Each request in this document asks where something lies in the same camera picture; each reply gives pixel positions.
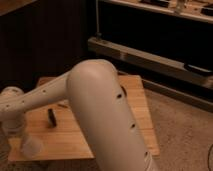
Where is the black handle on shelf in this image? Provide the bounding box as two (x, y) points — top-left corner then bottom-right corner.
(183, 64), (213, 77)

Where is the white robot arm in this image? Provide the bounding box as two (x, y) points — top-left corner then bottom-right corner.
(0, 59), (159, 171)

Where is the wooden board table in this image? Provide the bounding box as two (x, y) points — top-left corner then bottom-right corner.
(26, 75), (160, 161)

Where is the grey metal shelf rail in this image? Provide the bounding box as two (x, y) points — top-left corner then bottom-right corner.
(88, 37), (213, 90)

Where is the black eraser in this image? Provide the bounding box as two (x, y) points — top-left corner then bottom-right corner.
(47, 108), (57, 127)

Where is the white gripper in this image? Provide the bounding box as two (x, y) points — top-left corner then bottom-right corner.
(0, 113), (26, 138)

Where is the white ceramic cup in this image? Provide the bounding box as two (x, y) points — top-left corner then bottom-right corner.
(20, 135), (43, 158)

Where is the thin metal pole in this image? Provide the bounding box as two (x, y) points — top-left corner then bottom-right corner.
(95, 0), (101, 40)

